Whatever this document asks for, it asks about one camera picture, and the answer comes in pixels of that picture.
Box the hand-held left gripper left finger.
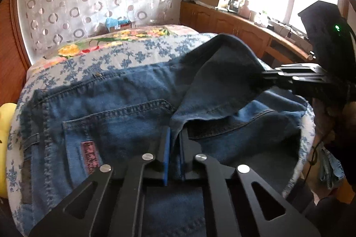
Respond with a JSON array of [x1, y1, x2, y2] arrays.
[[29, 127, 170, 237]]

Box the wooden counter cabinet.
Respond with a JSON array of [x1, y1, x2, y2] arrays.
[[179, 0, 315, 70]]

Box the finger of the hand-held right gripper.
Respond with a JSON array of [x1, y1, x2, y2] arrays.
[[274, 64, 326, 74], [261, 72, 332, 93]]

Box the black cable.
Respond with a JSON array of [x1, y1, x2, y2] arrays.
[[304, 137, 324, 186]]

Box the yellow flower blanket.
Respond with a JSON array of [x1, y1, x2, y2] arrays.
[[42, 25, 195, 59]]

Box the blue floral sheet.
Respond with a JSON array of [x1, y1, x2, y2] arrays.
[[6, 31, 316, 198]]

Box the pink bottle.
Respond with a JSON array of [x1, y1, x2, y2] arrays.
[[240, 0, 251, 16]]

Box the blue denim pants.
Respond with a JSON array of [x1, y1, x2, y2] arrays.
[[21, 34, 308, 237]]

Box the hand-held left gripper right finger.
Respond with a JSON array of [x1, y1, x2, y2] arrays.
[[179, 130, 320, 237]]

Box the yellow garment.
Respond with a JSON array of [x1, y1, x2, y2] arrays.
[[0, 103, 18, 198]]

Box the light denim cloth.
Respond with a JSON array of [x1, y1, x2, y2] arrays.
[[319, 146, 346, 191]]

